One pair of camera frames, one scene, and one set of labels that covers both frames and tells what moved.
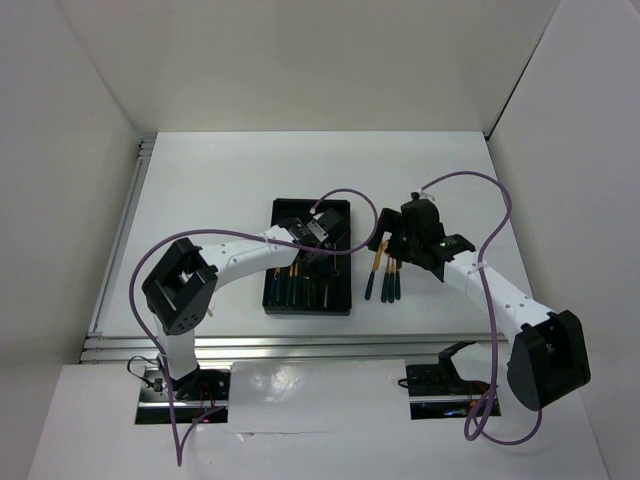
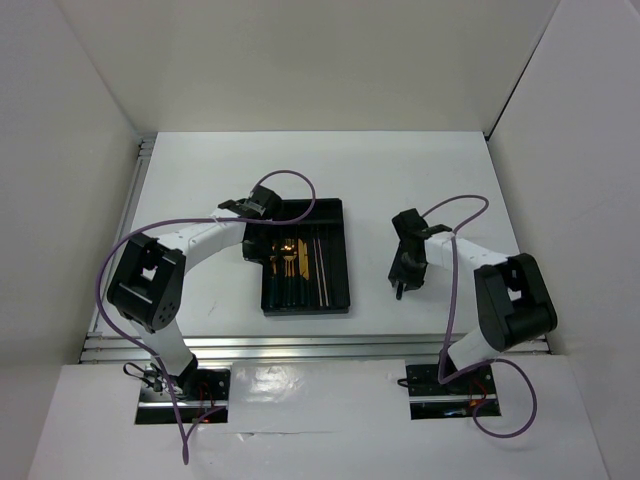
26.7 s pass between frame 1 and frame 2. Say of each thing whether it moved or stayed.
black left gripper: moved
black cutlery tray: stayed
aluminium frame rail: stayed
